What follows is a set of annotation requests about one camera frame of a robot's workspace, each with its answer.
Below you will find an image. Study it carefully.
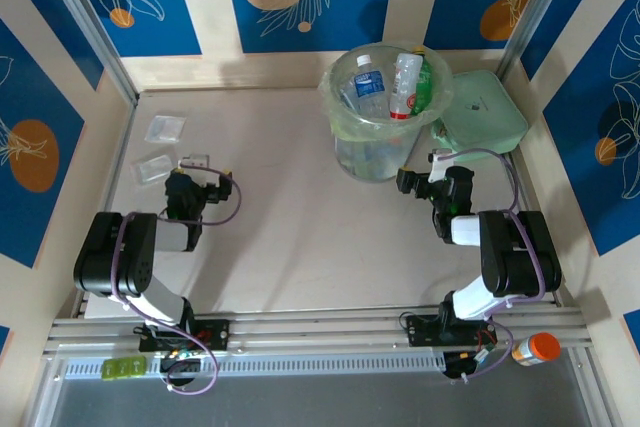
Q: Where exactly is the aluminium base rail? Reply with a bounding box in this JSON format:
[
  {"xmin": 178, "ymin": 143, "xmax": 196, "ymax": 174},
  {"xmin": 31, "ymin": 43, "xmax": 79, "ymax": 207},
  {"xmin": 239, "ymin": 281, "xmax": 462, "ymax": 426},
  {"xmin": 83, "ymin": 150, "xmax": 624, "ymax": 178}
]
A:
[{"xmin": 43, "ymin": 302, "xmax": 587, "ymax": 359}]

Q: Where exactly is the clear plastic packet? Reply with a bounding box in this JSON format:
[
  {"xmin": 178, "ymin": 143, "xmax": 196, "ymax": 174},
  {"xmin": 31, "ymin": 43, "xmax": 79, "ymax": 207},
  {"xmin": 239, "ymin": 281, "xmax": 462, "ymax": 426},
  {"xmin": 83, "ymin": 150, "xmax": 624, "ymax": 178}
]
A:
[
  {"xmin": 147, "ymin": 114, "xmax": 188, "ymax": 143},
  {"xmin": 129, "ymin": 154, "xmax": 175, "ymax": 184}
]

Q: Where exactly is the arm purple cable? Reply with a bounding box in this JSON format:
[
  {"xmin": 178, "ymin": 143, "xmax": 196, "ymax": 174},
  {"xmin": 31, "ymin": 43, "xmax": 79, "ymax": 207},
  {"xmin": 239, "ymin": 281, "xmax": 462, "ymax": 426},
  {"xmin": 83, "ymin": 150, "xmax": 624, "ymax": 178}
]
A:
[
  {"xmin": 110, "ymin": 160, "xmax": 244, "ymax": 328},
  {"xmin": 447, "ymin": 147, "xmax": 546, "ymax": 308}
]

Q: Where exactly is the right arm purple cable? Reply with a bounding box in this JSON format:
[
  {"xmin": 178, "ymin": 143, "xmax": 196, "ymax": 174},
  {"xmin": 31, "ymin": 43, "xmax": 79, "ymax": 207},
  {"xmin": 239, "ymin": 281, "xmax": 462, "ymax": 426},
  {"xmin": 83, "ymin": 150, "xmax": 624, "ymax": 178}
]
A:
[{"xmin": 447, "ymin": 147, "xmax": 546, "ymax": 308}]

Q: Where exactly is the green button box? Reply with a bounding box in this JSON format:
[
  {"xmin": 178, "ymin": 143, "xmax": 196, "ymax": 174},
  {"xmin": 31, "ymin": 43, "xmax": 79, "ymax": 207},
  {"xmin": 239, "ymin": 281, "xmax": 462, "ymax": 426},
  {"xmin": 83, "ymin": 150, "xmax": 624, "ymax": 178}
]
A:
[{"xmin": 101, "ymin": 355, "xmax": 150, "ymax": 381}]

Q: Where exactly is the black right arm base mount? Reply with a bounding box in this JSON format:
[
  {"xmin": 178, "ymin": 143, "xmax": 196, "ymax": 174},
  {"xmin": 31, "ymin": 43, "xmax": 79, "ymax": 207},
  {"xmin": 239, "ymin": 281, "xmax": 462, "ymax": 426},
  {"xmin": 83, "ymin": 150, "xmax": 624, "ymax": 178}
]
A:
[{"xmin": 403, "ymin": 313, "xmax": 497, "ymax": 348}]

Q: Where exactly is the green plastic bottle yellow cap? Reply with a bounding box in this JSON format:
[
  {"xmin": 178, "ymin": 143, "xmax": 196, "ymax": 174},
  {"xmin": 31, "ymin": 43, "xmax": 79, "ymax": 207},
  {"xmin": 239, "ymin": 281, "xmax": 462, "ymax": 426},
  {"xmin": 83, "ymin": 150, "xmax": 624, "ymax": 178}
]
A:
[{"xmin": 408, "ymin": 45, "xmax": 436, "ymax": 117}]

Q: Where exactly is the wire mesh waste bin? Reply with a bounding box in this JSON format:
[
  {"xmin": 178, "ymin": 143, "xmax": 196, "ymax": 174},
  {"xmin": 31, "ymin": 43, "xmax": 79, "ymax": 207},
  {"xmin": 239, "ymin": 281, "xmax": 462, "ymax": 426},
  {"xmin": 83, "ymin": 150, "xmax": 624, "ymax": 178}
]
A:
[{"xmin": 327, "ymin": 41, "xmax": 451, "ymax": 184}]

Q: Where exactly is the aluminium frame post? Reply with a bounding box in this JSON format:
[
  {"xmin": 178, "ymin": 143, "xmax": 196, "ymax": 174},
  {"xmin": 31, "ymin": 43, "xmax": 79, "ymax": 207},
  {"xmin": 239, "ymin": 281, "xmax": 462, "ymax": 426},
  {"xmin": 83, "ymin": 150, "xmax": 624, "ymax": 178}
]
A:
[
  {"xmin": 34, "ymin": 0, "xmax": 140, "ymax": 107},
  {"xmin": 496, "ymin": 0, "xmax": 590, "ymax": 79}
]

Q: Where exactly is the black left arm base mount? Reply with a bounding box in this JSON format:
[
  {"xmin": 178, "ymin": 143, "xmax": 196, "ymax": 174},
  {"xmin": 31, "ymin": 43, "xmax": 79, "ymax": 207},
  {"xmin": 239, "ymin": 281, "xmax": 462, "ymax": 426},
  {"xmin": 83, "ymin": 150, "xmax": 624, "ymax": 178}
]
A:
[{"xmin": 138, "ymin": 317, "xmax": 232, "ymax": 354}]

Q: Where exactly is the white right camera bracket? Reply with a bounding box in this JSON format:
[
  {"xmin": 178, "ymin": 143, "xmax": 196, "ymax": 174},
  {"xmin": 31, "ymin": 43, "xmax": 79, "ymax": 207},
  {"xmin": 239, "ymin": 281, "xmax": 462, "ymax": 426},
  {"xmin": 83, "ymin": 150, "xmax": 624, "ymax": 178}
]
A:
[{"xmin": 427, "ymin": 156, "xmax": 454, "ymax": 184}]

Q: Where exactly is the purple cable loop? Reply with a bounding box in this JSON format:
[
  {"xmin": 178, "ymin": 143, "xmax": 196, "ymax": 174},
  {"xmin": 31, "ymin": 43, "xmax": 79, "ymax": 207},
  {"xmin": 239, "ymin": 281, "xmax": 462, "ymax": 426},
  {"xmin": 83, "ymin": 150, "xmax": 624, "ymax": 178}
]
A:
[{"xmin": 158, "ymin": 344, "xmax": 222, "ymax": 401}]

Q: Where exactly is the grey slotted cable duct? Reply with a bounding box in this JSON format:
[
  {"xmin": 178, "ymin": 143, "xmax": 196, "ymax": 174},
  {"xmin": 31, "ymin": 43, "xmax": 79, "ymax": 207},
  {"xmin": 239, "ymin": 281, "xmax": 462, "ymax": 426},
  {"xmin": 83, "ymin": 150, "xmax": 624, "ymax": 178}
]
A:
[{"xmin": 63, "ymin": 352, "xmax": 447, "ymax": 380}]

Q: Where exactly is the orange lidded jar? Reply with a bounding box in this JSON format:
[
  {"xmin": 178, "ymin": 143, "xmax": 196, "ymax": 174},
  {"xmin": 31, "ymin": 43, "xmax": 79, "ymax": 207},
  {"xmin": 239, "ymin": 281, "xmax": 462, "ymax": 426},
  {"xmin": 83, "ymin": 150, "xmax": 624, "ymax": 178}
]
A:
[{"xmin": 510, "ymin": 331, "xmax": 562, "ymax": 367}]

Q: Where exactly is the mint green lidded box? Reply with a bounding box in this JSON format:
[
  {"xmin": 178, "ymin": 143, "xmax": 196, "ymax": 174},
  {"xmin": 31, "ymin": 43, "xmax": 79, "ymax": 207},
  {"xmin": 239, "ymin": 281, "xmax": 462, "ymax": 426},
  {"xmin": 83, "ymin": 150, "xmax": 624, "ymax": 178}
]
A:
[{"xmin": 430, "ymin": 69, "xmax": 530, "ymax": 166}]

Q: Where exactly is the clear soda water bottle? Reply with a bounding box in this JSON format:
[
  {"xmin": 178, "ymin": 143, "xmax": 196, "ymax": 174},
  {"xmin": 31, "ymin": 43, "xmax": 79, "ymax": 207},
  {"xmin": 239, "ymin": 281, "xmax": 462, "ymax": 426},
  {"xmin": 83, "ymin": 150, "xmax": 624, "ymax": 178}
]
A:
[{"xmin": 337, "ymin": 81, "xmax": 360, "ymax": 113}]

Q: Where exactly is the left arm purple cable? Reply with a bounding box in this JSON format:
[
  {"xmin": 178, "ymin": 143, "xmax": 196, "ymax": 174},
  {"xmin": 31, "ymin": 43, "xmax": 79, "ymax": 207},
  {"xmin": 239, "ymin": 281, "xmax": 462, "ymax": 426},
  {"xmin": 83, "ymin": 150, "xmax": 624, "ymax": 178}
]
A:
[{"xmin": 110, "ymin": 160, "xmax": 244, "ymax": 328}]

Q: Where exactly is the white bottle red cap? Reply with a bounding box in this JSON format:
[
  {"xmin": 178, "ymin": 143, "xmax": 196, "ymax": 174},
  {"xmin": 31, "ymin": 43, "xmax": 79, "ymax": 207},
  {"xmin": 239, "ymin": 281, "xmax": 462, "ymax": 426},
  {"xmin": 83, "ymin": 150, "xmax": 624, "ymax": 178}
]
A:
[{"xmin": 388, "ymin": 50, "xmax": 425, "ymax": 122}]

